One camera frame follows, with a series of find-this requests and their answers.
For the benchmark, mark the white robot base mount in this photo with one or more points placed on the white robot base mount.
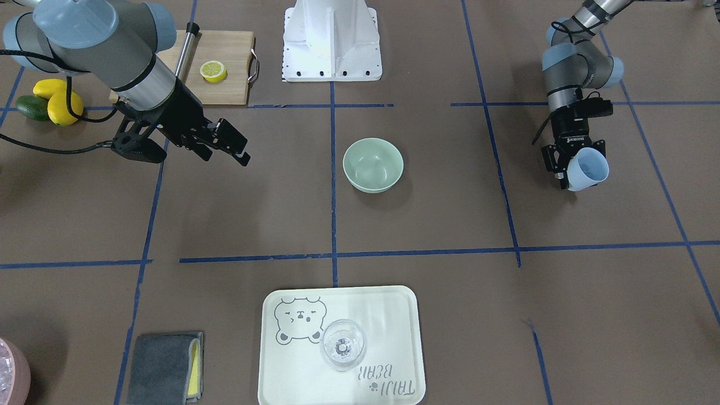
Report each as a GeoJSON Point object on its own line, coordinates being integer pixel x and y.
{"type": "Point", "coordinates": [331, 41]}

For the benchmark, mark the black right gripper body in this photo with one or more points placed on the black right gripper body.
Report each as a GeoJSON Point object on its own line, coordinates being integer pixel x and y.
{"type": "Point", "coordinates": [179, 117]}

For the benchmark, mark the steel cylindrical handle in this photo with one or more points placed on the steel cylindrical handle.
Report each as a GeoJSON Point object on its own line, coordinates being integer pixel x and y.
{"type": "Point", "coordinates": [186, 50]}

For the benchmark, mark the pink bowl with ice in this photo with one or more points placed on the pink bowl with ice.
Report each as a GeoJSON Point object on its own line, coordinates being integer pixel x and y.
{"type": "Point", "coordinates": [15, 374]}

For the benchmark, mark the half lemon slice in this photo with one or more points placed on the half lemon slice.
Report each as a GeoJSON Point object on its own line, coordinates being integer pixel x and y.
{"type": "Point", "coordinates": [213, 71]}

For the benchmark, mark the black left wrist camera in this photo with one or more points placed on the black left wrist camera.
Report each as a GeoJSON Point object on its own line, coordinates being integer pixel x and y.
{"type": "Point", "coordinates": [592, 107]}

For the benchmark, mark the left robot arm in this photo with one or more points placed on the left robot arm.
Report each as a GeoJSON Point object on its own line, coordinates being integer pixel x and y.
{"type": "Point", "coordinates": [571, 65]}

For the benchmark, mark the grey folded cloth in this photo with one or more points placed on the grey folded cloth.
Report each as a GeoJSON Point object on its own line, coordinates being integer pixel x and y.
{"type": "Point", "coordinates": [167, 368]}

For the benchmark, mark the clear wine glass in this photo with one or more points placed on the clear wine glass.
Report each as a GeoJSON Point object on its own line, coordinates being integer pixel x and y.
{"type": "Point", "coordinates": [343, 345]}

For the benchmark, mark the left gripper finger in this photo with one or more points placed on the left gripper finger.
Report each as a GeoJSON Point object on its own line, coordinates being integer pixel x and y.
{"type": "Point", "coordinates": [557, 161]}
{"type": "Point", "coordinates": [596, 145]}

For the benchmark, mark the white bear tray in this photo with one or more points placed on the white bear tray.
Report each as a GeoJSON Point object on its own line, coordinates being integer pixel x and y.
{"type": "Point", "coordinates": [291, 367]}

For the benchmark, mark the whole yellow lemon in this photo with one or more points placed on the whole yellow lemon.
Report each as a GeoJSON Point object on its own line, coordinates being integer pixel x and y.
{"type": "Point", "coordinates": [58, 111]}

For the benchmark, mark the green avocado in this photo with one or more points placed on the green avocado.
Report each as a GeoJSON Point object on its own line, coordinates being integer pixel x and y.
{"type": "Point", "coordinates": [33, 108]}

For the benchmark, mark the wooden cutting board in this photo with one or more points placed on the wooden cutting board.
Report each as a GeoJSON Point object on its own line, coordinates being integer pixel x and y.
{"type": "Point", "coordinates": [235, 50]}

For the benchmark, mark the light blue plastic cup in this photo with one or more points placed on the light blue plastic cup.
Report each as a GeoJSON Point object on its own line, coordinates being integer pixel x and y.
{"type": "Point", "coordinates": [587, 168]}

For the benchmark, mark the light green bowl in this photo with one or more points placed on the light green bowl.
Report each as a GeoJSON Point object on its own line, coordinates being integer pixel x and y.
{"type": "Point", "coordinates": [373, 165]}

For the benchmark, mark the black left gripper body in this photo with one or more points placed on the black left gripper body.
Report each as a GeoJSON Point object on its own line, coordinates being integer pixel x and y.
{"type": "Point", "coordinates": [575, 131]}

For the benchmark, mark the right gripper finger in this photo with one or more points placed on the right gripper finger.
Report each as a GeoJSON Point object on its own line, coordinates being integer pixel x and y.
{"type": "Point", "coordinates": [225, 137]}
{"type": "Point", "coordinates": [203, 151]}

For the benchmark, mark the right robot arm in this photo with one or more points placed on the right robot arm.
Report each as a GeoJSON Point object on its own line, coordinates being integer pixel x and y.
{"type": "Point", "coordinates": [119, 42]}

